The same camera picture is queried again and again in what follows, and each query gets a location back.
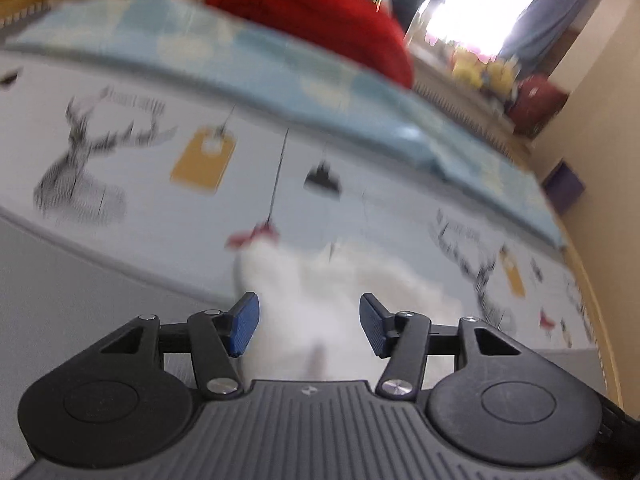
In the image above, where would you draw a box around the light blue patterned sheet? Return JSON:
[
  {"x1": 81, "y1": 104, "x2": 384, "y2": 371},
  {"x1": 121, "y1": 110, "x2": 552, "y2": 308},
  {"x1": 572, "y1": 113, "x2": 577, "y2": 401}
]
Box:
[{"x1": 5, "y1": 0, "x2": 564, "y2": 249}]

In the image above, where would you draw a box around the purple box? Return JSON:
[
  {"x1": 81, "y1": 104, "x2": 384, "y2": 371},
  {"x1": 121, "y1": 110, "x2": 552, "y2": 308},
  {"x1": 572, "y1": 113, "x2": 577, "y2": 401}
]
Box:
[{"x1": 542, "y1": 160, "x2": 586, "y2": 217}]

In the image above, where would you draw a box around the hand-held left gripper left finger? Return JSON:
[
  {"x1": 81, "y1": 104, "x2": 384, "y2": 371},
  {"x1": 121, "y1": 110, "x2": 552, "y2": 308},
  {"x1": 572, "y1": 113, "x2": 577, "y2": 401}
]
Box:
[{"x1": 100, "y1": 291, "x2": 261, "y2": 401}]

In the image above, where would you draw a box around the window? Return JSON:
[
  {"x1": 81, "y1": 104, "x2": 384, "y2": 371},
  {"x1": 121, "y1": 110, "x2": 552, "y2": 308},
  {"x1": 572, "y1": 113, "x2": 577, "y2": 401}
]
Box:
[{"x1": 360, "y1": 0, "x2": 562, "y2": 62}]

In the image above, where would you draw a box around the yellow-faced plush doll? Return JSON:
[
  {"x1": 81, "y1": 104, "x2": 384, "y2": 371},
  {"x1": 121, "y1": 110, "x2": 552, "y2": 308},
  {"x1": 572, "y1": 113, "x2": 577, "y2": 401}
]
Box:
[{"x1": 480, "y1": 57, "x2": 519, "y2": 97}]

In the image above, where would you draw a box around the red folded quilt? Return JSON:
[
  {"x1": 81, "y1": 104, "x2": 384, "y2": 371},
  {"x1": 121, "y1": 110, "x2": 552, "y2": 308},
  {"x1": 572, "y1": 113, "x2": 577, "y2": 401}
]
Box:
[{"x1": 205, "y1": 0, "x2": 416, "y2": 89}]

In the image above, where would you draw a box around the white small garment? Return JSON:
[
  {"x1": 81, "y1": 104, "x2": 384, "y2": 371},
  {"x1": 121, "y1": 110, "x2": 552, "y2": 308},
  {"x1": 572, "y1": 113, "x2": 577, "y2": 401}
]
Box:
[{"x1": 235, "y1": 237, "x2": 464, "y2": 392}]

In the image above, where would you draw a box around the deer print bed sheet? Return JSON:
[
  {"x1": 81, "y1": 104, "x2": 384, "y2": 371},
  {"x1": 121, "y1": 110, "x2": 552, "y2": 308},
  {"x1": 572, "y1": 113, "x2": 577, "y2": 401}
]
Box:
[{"x1": 0, "y1": 45, "x2": 602, "y2": 362}]

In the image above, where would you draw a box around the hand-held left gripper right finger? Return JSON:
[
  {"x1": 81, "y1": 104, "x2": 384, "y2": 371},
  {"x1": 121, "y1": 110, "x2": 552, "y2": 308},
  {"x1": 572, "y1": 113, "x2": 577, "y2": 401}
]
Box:
[{"x1": 360, "y1": 292, "x2": 525, "y2": 401}]

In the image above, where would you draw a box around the purple curtain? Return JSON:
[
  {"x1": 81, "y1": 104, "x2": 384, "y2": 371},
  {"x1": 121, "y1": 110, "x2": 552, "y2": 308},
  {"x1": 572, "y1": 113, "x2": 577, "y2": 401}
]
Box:
[{"x1": 497, "y1": 0, "x2": 614, "y2": 77}]

